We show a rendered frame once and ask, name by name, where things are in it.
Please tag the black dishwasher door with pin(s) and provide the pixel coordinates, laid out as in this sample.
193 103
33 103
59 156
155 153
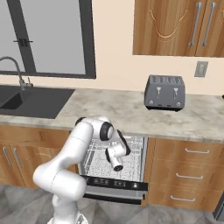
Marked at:
116 191

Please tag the dark framed window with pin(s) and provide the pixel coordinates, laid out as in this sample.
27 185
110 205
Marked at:
52 35

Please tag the grey four-slot toaster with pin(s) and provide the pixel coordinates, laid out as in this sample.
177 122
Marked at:
164 93

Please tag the wooden panel under sink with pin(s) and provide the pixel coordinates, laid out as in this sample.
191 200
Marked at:
26 134

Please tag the wide wooden wall cupboard door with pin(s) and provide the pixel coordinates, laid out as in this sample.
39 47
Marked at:
163 26

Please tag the grey wall socket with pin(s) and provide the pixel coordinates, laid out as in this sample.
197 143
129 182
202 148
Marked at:
201 69

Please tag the dark grey appliance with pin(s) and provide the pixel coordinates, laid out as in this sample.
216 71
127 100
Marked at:
219 208

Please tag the wooden base cupboard door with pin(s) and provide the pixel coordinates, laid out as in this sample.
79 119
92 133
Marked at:
38 157
5 175

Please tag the wooden drawer front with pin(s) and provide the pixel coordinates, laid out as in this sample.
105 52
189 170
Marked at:
163 176
157 198
175 150

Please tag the grey curved tap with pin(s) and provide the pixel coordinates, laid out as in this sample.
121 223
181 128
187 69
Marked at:
21 81

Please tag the black sink basin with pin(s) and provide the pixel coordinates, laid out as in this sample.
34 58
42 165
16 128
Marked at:
38 102

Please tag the dishwasher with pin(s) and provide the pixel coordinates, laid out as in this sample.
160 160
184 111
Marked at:
137 169

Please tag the narrow wooden wall cupboard door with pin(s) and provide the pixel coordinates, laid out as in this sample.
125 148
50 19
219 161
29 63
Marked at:
217 29

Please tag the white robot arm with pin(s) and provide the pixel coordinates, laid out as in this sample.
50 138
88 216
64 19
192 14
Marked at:
65 163

